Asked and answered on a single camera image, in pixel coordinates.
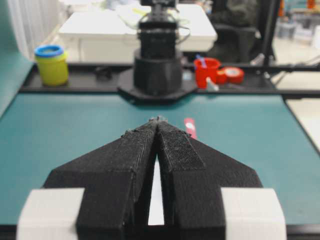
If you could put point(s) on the black table rail tray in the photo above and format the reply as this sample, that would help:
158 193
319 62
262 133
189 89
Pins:
103 79

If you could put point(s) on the red tape roll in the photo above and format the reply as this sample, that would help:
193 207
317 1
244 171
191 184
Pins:
233 75

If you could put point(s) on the red plastic cup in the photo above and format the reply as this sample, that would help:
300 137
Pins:
206 67

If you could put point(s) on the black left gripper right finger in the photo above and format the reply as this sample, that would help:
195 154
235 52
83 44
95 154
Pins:
208 195

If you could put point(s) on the black office chair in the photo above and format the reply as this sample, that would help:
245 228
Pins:
231 19

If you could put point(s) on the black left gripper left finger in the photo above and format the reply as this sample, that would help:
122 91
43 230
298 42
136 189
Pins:
102 195

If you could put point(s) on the yellow jar with blue lid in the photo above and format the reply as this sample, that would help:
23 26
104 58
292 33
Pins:
52 65

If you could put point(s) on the red paper strip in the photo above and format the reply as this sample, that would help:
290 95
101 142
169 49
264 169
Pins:
190 127

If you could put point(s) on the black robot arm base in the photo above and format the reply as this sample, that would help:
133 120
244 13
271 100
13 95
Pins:
157 62

